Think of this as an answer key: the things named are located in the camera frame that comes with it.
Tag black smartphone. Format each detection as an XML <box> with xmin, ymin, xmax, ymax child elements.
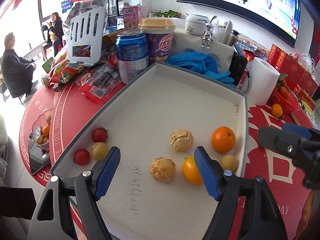
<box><xmin>28</xmin><ymin>134</ymin><xmax>50</xmax><ymax>175</ymax></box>

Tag green potted plant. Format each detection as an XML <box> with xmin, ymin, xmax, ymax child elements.
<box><xmin>149</xmin><ymin>10</ymin><xmax>181</xmax><ymax>18</ymax></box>

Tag black device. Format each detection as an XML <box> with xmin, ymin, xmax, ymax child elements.
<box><xmin>229</xmin><ymin>44</ymin><xmax>248</xmax><ymax>86</ymax></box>

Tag white cardboard box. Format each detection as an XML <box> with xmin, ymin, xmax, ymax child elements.
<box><xmin>171</xmin><ymin>28</ymin><xmax>235</xmax><ymax>74</ymax></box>

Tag small orange mandarin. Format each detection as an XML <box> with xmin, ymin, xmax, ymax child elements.
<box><xmin>182</xmin><ymin>156</ymin><xmax>203</xmax><ymax>185</ymax></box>

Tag blue drink can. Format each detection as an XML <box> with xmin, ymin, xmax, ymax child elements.
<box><xmin>115</xmin><ymin>29</ymin><xmax>149</xmax><ymax>84</ymax></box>

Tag red gift box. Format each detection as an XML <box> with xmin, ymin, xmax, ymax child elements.
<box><xmin>267</xmin><ymin>44</ymin><xmax>318</xmax><ymax>97</ymax></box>

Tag orange beside red basket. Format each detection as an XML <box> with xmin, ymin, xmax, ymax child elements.
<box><xmin>271</xmin><ymin>103</ymin><xmax>283</xmax><ymax>118</ymax></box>

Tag white ceramic pot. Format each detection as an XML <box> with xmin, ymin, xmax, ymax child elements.
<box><xmin>185</xmin><ymin>14</ymin><xmax>209</xmax><ymax>36</ymax></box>

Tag purple milk tea cup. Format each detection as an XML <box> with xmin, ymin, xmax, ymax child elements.
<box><xmin>137</xmin><ymin>17</ymin><xmax>175</xmax><ymax>64</ymax></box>

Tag white paper towel roll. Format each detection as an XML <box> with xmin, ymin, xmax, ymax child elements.
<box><xmin>246</xmin><ymin>57</ymin><xmax>280</xmax><ymax>105</ymax></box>

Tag silver rabbit figurine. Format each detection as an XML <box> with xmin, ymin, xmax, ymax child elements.
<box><xmin>197</xmin><ymin>15</ymin><xmax>217</xmax><ymax>50</ymax></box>

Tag beige dried fruit ball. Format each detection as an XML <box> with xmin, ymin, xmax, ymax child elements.
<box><xmin>149</xmin><ymin>157</ymin><xmax>176</xmax><ymax>183</ymax></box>
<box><xmin>170</xmin><ymin>129</ymin><xmax>194</xmax><ymax>152</ymax></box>

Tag seated man in black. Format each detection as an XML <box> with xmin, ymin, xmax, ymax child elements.
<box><xmin>1</xmin><ymin>33</ymin><xmax>36</xmax><ymax>98</ymax></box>

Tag yellow-green round fruit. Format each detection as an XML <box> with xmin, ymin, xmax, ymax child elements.
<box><xmin>92</xmin><ymin>142</ymin><xmax>110</xmax><ymax>161</ymax></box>
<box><xmin>220</xmin><ymin>155</ymin><xmax>239</xmax><ymax>172</ymax></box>

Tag pink drink carton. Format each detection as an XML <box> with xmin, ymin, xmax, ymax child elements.
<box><xmin>122</xmin><ymin>5</ymin><xmax>147</xmax><ymax>30</ymax></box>

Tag red fruit basket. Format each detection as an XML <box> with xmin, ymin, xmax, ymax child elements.
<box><xmin>268</xmin><ymin>73</ymin><xmax>300</xmax><ymax>115</ymax></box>

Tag glass bowl of fruits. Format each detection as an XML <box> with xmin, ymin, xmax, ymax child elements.
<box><xmin>31</xmin><ymin>109</ymin><xmax>54</xmax><ymax>152</ymax></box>

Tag white shallow box tray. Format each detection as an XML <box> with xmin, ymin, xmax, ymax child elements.
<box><xmin>52</xmin><ymin>63</ymin><xmax>248</xmax><ymax>239</ymax></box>

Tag blue cloth gloves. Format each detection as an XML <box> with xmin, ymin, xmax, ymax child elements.
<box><xmin>166</xmin><ymin>52</ymin><xmax>236</xmax><ymax>88</ymax></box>

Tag large orange mandarin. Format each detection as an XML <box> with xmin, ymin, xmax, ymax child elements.
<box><xmin>211</xmin><ymin>126</ymin><xmax>236</xmax><ymax>154</ymax></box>

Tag red snack packet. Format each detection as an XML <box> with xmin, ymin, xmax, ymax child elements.
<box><xmin>49</xmin><ymin>51</ymin><xmax>85</xmax><ymax>84</ymax></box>

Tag red cherry tomato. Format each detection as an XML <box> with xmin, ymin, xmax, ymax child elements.
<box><xmin>91</xmin><ymin>127</ymin><xmax>108</xmax><ymax>143</ymax></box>
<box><xmin>73</xmin><ymin>148</ymin><xmax>91</xmax><ymax>166</ymax></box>

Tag clear candy packet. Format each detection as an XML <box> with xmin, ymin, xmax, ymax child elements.
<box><xmin>75</xmin><ymin>54</ymin><xmax>121</xmax><ymax>105</ymax></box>

